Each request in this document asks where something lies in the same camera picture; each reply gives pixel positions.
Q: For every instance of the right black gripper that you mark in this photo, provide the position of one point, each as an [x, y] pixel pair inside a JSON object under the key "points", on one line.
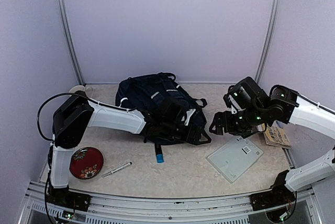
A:
{"points": [[229, 127]]}

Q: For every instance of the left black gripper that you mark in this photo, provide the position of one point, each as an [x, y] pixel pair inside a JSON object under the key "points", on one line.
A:
{"points": [[196, 140]]}

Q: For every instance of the grey white book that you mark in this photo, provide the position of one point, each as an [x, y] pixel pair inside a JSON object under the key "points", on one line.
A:
{"points": [[234, 158]]}

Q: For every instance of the navy blue student backpack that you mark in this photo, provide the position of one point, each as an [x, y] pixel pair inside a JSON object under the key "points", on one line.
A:
{"points": [[163, 103]]}

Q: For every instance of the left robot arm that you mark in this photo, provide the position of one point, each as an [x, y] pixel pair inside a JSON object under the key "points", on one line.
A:
{"points": [[81, 119]]}

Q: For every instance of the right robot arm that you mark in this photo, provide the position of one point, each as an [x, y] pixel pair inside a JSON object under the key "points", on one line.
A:
{"points": [[250, 106]]}

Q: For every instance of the black and blue stamp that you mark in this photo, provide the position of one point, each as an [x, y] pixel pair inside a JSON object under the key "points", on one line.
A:
{"points": [[158, 153]]}

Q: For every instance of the colourful comic booklet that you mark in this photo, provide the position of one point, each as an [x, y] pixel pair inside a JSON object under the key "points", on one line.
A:
{"points": [[275, 136]]}

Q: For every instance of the clear plastic syringe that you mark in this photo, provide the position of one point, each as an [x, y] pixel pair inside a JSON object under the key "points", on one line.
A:
{"points": [[116, 170]]}

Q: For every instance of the red floral plate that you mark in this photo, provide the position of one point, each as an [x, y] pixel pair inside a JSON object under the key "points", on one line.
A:
{"points": [[86, 163]]}

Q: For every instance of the white patterned ceramic cup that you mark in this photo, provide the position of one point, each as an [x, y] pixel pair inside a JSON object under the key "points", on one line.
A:
{"points": [[88, 90]]}

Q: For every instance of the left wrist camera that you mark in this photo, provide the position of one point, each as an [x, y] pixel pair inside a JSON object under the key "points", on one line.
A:
{"points": [[187, 117]]}

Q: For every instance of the front aluminium rail base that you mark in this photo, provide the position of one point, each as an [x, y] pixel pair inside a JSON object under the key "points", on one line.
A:
{"points": [[104, 208]]}

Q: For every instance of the right aluminium frame post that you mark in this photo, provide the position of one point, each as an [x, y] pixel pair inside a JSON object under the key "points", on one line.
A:
{"points": [[267, 41]]}

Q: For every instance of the aluminium frame post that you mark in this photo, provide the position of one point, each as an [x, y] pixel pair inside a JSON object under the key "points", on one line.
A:
{"points": [[267, 41], [69, 42]]}

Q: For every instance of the left aluminium frame post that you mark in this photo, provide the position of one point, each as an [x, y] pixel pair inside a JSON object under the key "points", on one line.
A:
{"points": [[69, 42]]}

